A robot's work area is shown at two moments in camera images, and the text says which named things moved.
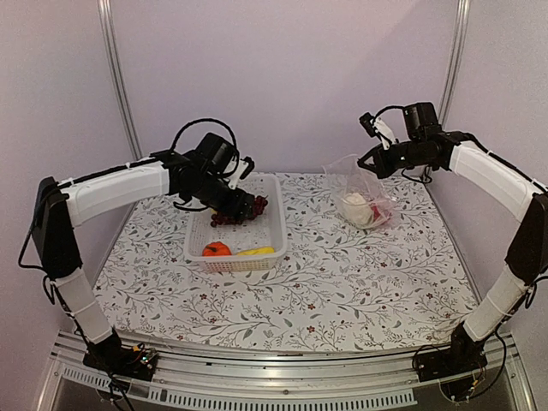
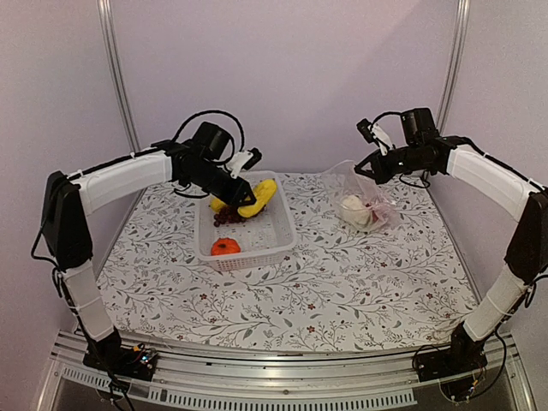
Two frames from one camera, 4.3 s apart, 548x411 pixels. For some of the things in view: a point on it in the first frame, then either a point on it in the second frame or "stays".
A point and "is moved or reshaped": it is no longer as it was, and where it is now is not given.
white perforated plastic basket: [253, 245] is moved or reshaped
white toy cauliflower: [355, 208] stays
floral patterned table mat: [358, 287] stays
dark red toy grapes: [221, 217] stays
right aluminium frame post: [454, 61] stays
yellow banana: [256, 251] to [263, 191]
